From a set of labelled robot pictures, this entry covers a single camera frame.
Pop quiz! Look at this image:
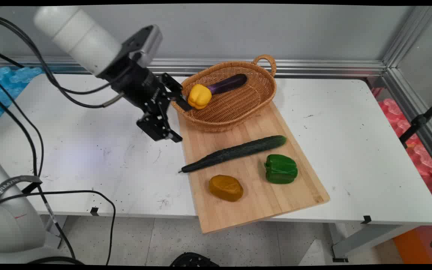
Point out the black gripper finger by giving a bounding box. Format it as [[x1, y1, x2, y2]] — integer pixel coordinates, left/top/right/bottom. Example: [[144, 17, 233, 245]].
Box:
[[159, 72, 194, 112], [136, 106, 183, 143]]

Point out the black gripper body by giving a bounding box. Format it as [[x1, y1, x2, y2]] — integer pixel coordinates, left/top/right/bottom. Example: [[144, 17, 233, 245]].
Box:
[[110, 63, 172, 115]]

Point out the brown toy potato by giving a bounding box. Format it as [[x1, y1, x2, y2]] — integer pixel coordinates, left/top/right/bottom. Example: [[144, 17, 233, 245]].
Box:
[[208, 175, 244, 202]]

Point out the yellow toy bell pepper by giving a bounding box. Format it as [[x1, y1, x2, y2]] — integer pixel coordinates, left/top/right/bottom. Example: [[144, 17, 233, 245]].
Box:
[[187, 84, 213, 110]]

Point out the purple toy eggplant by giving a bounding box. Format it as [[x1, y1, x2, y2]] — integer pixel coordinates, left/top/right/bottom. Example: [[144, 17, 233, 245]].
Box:
[[207, 73, 248, 95]]

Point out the woven wicker basket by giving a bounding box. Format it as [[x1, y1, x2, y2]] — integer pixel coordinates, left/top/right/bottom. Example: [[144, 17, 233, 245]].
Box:
[[171, 55, 278, 132]]

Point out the dark green toy cucumber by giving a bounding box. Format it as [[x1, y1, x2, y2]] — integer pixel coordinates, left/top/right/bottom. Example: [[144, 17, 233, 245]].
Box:
[[179, 135, 287, 174]]

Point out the green toy bell pepper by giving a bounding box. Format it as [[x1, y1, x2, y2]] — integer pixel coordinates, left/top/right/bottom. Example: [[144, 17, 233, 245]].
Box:
[[264, 154, 299, 185]]

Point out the wooden cutting board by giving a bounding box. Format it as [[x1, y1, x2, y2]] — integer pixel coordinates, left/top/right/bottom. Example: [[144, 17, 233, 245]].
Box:
[[177, 100, 330, 234]]

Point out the blue bubble wrap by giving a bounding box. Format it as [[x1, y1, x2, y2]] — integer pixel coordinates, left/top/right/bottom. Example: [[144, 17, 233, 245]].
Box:
[[0, 66, 44, 131]]

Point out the grey table leg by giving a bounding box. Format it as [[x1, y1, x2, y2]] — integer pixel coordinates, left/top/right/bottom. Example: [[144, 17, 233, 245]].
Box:
[[328, 223, 423, 263], [45, 215, 69, 237]]

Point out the pink bubble wrap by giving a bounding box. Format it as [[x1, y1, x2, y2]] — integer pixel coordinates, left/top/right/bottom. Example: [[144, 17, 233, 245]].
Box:
[[377, 98, 432, 177]]

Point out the black tripod leg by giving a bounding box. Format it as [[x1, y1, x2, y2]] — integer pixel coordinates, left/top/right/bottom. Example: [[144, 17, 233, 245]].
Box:
[[399, 94, 432, 149]]

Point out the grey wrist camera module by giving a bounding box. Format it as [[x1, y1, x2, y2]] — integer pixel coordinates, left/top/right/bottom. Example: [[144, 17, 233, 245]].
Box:
[[105, 24, 163, 81]]

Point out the aluminium frame rail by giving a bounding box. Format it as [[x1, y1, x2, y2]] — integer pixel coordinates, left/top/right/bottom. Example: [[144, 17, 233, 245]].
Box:
[[0, 56, 388, 78], [381, 67, 432, 177]]

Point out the grey printed strap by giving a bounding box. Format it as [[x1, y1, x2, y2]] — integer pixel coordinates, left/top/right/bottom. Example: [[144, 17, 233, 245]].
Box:
[[0, 175, 43, 209]]

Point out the aluminium frame upright post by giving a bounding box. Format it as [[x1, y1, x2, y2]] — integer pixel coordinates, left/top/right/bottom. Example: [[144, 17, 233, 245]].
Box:
[[383, 6, 432, 70]]

